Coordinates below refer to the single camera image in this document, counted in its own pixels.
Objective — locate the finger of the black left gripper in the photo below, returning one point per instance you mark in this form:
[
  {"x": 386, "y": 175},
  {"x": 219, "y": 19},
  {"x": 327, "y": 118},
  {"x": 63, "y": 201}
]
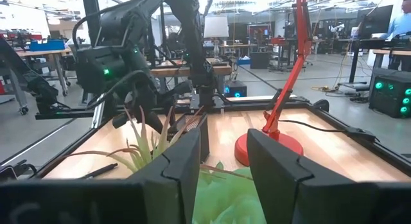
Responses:
[
  {"x": 154, "y": 119},
  {"x": 171, "y": 113}
]

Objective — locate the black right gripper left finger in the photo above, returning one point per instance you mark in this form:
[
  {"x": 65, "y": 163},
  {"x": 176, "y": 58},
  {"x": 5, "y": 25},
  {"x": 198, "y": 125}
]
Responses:
[{"x": 144, "y": 198}]

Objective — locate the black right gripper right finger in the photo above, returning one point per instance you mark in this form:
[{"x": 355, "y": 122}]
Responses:
[{"x": 305, "y": 198}]

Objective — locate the black pen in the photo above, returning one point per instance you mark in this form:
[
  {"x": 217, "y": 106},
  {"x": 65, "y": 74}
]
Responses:
[{"x": 99, "y": 171}]

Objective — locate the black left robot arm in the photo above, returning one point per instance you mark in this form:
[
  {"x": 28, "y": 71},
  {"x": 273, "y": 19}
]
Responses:
[{"x": 122, "y": 34}]

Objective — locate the wooden workbench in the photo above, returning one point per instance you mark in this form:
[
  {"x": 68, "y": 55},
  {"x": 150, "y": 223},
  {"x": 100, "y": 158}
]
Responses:
[{"x": 192, "y": 70}]

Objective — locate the small computer blue light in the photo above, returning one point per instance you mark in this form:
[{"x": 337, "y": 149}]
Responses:
[{"x": 235, "y": 89}]

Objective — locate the green plant in white pot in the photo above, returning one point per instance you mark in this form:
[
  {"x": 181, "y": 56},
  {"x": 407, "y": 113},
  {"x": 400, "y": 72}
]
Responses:
[{"x": 224, "y": 198}]

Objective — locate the white shade table lamp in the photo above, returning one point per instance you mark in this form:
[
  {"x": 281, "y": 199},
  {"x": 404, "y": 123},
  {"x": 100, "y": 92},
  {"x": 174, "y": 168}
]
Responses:
[{"x": 216, "y": 26}]

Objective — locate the blue plastic bin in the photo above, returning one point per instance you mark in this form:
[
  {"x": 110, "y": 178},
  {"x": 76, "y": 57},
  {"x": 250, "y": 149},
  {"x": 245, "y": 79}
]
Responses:
[{"x": 46, "y": 45}]

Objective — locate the wooden work table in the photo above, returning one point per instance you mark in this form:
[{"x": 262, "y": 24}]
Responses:
[{"x": 41, "y": 53}]

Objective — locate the computer tower green fans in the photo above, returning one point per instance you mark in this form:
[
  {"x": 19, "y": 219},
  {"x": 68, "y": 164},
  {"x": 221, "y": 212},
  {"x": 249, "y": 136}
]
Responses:
[{"x": 390, "y": 92}]

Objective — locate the red desk lamp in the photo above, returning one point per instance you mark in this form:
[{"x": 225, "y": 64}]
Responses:
[{"x": 298, "y": 41}]

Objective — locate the black flat monitor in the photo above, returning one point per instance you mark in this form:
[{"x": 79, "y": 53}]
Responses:
[{"x": 375, "y": 22}]

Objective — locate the person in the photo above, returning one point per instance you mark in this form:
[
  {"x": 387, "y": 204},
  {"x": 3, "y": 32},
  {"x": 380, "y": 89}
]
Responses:
[{"x": 401, "y": 28}]

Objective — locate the black aluminium table frame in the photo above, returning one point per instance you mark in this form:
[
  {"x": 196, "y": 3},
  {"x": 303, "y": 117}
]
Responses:
[{"x": 244, "y": 106}]

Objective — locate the black vertical rig post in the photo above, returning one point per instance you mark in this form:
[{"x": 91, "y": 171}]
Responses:
[{"x": 90, "y": 15}]

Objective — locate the black rig bracket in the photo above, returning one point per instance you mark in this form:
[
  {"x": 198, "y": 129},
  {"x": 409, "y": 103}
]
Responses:
[{"x": 41, "y": 89}]

